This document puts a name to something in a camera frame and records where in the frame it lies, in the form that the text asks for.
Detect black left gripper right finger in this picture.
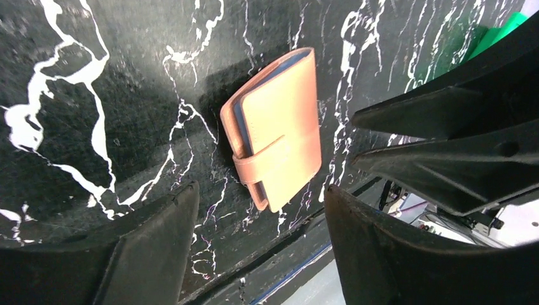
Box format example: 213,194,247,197
324,185,538,304

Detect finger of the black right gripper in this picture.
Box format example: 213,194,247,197
353,120,538,216
351,14,538,139

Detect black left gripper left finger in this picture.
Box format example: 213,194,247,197
1,181,200,304

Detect tan leather card holder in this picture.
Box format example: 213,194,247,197
220,47,322,213

